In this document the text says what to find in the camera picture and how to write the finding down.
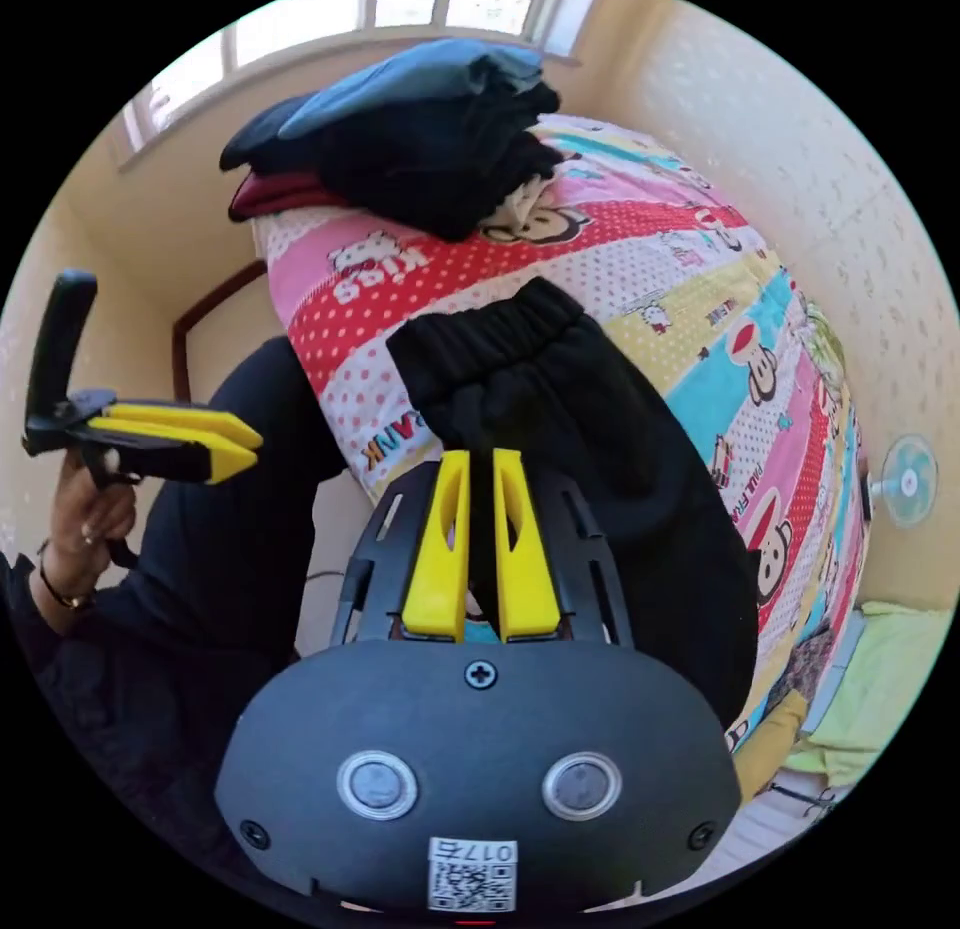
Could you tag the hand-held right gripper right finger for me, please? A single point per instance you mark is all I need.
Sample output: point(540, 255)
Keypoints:
point(529, 569)

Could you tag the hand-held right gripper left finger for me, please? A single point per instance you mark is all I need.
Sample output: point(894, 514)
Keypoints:
point(439, 561)

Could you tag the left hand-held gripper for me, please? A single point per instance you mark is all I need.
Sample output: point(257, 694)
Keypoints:
point(60, 428)

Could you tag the black pants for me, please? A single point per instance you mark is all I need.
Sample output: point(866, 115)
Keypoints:
point(600, 449)

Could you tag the person's left forearm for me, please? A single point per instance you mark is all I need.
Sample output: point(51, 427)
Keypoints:
point(56, 591)

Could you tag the person's left hand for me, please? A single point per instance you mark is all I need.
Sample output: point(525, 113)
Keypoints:
point(82, 524)

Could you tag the person's body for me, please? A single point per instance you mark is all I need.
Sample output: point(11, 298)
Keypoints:
point(217, 539)

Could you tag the bed with cartoon print sheet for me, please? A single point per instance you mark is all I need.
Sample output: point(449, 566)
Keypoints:
point(675, 284)

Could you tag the pile of clothes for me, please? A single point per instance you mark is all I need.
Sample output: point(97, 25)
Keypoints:
point(420, 149)

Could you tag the light green cloth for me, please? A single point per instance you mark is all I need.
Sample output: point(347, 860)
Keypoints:
point(885, 681)

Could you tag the light blue fan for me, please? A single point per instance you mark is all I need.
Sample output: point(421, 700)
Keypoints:
point(909, 481)

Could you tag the window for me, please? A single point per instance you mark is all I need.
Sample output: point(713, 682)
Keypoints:
point(390, 6)

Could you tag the door with brown frame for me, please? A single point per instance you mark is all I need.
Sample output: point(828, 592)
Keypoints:
point(225, 344)

